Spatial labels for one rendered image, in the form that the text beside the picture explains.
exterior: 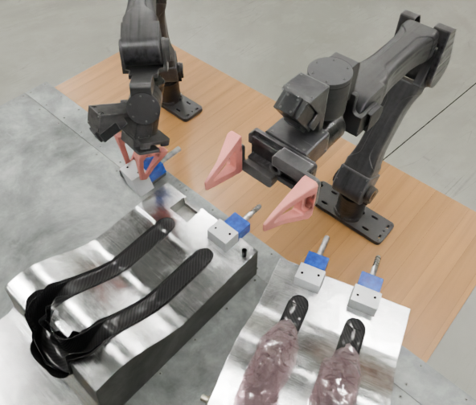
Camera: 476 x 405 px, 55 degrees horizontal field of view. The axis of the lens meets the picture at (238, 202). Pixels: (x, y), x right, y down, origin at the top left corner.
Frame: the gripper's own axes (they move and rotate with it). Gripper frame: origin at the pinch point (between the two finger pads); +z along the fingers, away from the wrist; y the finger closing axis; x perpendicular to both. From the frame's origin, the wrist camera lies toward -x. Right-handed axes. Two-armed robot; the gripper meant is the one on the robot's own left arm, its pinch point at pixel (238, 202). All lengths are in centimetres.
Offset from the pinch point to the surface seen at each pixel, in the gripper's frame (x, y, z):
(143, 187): 27.8, -31.7, -5.7
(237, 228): 29.6, -11.2, -11.8
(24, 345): 33, -24, 29
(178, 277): 31.7, -13.1, 2.8
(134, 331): 28.1, -9.6, 15.6
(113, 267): 31.5, -23.9, 9.4
